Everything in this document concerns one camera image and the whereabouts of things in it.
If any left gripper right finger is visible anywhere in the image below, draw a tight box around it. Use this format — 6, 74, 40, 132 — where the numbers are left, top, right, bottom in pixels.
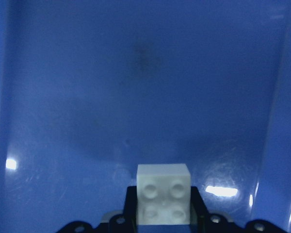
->
189, 186, 209, 233

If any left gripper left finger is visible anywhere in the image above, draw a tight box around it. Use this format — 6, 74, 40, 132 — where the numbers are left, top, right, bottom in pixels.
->
123, 186, 138, 233

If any white toy block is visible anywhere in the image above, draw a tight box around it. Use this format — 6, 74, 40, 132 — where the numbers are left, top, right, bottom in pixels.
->
136, 164, 191, 225

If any blue plastic tray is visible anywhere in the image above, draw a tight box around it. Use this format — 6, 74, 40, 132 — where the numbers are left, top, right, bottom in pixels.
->
0, 0, 291, 233

